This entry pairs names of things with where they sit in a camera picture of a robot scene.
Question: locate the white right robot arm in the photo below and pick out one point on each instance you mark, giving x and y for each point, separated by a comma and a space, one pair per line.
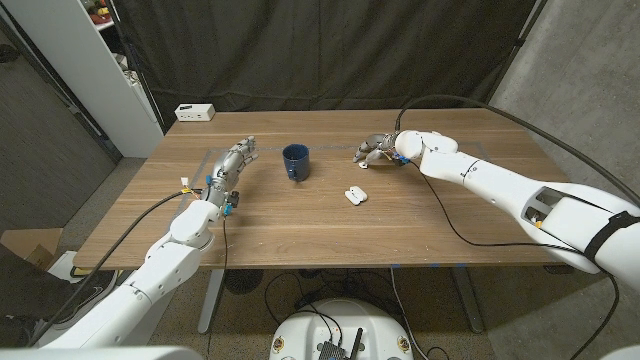
500, 185

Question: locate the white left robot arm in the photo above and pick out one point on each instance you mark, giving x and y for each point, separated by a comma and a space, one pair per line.
165, 260

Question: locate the white shelf cabinet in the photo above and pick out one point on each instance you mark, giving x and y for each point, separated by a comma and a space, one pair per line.
85, 65

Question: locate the white AirPods case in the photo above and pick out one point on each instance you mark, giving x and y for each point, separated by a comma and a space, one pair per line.
356, 195

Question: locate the brown cardboard box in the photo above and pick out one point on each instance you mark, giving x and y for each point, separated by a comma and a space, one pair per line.
25, 242

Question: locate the black backdrop stand pole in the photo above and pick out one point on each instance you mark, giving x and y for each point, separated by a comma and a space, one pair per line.
520, 40
131, 55

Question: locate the white robot base with antenna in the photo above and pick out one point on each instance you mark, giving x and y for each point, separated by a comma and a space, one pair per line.
340, 325

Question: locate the round black floor fan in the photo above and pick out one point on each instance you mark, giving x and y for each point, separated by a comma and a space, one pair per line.
243, 281

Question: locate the dark blue ceramic mug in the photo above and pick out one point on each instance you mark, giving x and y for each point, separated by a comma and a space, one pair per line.
295, 162

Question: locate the black curtain backdrop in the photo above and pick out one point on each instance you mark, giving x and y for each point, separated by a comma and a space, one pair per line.
325, 50

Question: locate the red and yellow toy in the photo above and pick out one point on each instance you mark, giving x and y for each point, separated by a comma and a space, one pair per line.
102, 19

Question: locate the small white floor box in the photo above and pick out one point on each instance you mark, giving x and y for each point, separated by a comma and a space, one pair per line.
65, 265

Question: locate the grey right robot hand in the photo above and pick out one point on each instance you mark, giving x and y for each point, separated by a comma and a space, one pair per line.
380, 145

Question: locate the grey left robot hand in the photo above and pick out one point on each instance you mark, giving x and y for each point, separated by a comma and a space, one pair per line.
227, 167

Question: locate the grey table leg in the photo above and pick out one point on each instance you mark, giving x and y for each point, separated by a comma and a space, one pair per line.
210, 305
472, 315

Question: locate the white robot torso edge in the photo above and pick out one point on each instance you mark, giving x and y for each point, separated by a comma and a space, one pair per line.
100, 354

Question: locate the white power strip box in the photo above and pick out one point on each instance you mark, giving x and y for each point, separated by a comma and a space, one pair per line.
195, 112

